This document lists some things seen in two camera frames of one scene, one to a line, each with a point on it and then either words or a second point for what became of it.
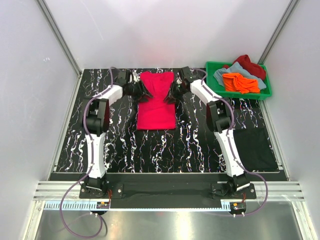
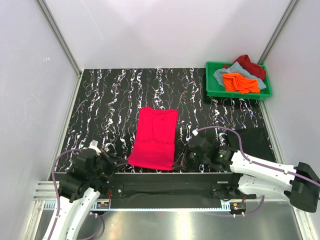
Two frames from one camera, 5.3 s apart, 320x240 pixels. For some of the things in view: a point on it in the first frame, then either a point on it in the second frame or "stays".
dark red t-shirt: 245,62 stays
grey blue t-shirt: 236,68 stays
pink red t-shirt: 153,113 -> 154,147
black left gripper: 139,86 -> 114,164
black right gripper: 172,100 -> 187,165
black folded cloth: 254,149 stays
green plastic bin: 212,67 stays
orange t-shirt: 235,82 stays
